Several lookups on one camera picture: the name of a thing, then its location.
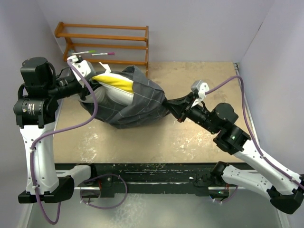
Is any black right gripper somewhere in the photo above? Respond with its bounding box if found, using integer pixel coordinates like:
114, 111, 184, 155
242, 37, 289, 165
163, 91, 220, 134

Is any white and yellow pillow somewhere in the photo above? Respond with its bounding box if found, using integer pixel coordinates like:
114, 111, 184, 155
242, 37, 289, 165
88, 63, 134, 105

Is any dark grey checked pillowcase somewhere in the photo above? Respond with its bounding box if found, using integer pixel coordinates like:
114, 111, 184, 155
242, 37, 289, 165
95, 66, 171, 129

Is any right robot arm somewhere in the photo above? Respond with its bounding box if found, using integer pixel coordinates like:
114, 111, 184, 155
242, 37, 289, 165
172, 92, 304, 214

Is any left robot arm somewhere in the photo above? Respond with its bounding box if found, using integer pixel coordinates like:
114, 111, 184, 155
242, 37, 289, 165
13, 55, 98, 204

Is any green capped white marker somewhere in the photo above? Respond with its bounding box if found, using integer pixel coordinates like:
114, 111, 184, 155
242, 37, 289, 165
72, 50, 96, 55

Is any wooden shelf rack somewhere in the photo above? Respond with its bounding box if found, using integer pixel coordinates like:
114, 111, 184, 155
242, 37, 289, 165
54, 21, 149, 76

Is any pink capped white marker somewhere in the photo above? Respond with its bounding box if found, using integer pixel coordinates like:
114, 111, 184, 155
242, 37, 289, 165
91, 52, 115, 56

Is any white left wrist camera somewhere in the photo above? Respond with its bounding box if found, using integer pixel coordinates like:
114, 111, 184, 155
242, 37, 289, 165
67, 55, 96, 87

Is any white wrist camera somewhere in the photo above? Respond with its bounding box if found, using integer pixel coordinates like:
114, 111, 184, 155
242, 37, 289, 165
67, 55, 96, 87
191, 80, 209, 107

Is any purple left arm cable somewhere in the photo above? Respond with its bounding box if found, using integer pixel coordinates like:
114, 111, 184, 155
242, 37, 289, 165
29, 59, 98, 225

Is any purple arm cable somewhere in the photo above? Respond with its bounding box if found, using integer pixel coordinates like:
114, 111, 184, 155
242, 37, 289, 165
204, 75, 304, 190
29, 59, 98, 225

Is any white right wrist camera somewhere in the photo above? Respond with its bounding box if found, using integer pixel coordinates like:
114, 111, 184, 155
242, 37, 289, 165
191, 80, 209, 107

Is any aluminium frame rail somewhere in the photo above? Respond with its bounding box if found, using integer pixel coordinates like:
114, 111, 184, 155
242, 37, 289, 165
232, 62, 281, 190

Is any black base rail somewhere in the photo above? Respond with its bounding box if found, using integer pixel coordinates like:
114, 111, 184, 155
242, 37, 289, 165
68, 162, 240, 198

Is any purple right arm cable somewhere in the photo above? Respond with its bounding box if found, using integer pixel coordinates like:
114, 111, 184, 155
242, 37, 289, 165
204, 75, 304, 190

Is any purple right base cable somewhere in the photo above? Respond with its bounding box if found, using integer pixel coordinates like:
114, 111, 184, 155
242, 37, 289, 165
210, 185, 238, 205

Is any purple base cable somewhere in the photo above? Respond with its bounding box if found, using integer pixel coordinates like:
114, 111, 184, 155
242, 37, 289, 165
210, 185, 238, 205
79, 172, 128, 209

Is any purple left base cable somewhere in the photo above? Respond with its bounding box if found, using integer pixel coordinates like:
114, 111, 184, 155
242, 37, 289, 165
79, 172, 128, 209

